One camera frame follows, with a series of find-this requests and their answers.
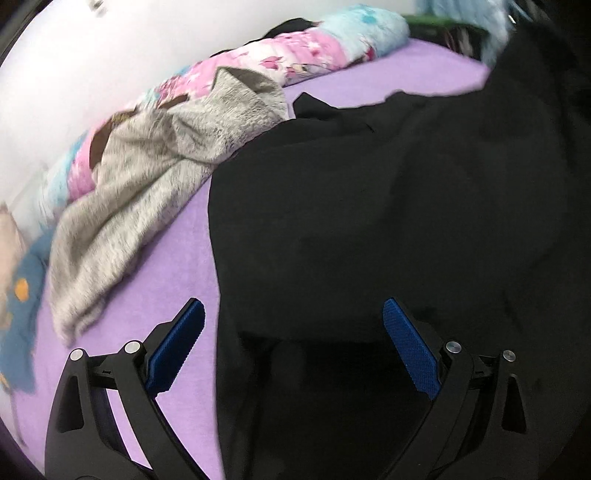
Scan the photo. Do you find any dark patterned cloth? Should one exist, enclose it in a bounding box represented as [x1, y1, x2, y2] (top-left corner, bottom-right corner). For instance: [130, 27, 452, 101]
[402, 14, 490, 61]

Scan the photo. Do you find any purple bed sheet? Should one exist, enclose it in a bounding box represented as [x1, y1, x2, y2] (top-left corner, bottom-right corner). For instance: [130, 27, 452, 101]
[9, 37, 490, 480]

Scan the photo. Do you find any grey fuzzy cloth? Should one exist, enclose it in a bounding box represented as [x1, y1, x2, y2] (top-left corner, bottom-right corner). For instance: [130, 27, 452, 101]
[46, 67, 289, 347]

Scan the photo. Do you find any pink and blue printed blanket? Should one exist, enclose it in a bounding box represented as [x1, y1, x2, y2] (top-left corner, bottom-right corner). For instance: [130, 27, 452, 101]
[39, 4, 411, 222]

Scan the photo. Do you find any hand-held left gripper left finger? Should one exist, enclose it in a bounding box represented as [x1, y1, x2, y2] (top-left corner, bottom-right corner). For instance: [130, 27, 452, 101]
[44, 298, 218, 480]

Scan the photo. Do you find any light blue fluffy blanket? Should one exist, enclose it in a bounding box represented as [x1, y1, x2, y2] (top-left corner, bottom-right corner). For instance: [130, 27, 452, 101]
[416, 0, 513, 65]

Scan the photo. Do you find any blue cloth with orange dots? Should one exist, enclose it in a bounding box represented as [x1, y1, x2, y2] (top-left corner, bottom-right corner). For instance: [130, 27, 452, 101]
[0, 228, 51, 395]

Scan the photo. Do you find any black jacket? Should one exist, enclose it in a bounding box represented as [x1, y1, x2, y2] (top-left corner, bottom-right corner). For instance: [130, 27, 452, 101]
[209, 9, 591, 480]

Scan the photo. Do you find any beige cloth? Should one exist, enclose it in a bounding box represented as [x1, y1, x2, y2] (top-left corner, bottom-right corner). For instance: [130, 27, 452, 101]
[0, 203, 26, 296]

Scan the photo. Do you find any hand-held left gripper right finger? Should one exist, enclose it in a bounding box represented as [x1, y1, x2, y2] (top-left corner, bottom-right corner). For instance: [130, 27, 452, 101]
[382, 298, 539, 480]

